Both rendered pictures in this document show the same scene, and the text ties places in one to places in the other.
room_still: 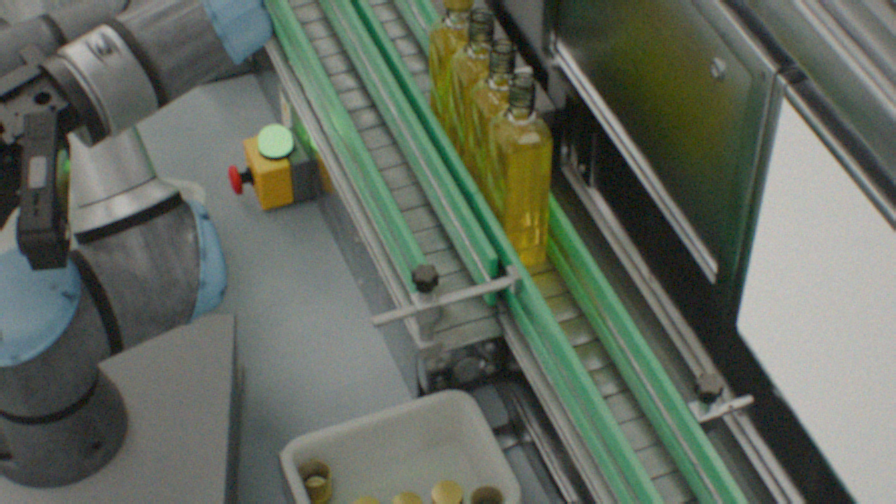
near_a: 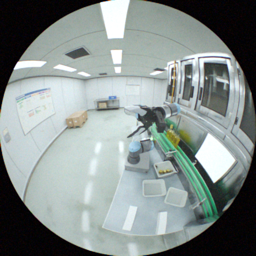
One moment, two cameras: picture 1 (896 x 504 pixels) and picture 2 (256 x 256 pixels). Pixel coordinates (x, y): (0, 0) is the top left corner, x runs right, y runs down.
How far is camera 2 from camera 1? 0.90 m
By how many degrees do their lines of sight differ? 22
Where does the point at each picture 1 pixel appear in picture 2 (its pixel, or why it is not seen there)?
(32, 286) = (136, 144)
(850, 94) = (217, 131)
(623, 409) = not seen: hidden behind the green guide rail
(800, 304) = (205, 153)
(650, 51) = (189, 131)
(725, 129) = (198, 137)
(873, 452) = (210, 166)
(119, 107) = (167, 113)
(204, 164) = not seen: hidden behind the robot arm
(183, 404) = (145, 158)
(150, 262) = (147, 144)
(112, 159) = (145, 134)
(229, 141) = not seen: hidden behind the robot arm
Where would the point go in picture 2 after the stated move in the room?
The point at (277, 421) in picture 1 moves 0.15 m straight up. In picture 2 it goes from (151, 161) to (153, 153)
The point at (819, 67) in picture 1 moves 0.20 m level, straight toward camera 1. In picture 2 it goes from (213, 129) to (222, 141)
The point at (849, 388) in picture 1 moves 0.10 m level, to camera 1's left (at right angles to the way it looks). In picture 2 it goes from (210, 161) to (203, 161)
